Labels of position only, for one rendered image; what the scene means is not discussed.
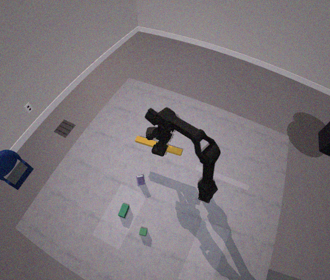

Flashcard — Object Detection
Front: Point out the yellow bar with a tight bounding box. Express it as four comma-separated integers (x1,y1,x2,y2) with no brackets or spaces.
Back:
135,136,182,156

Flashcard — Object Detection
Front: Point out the small green block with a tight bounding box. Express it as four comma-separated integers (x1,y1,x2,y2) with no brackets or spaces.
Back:
139,228,147,236

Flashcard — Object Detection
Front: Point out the green rectangular block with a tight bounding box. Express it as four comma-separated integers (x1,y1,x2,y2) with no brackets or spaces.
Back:
118,204,129,218

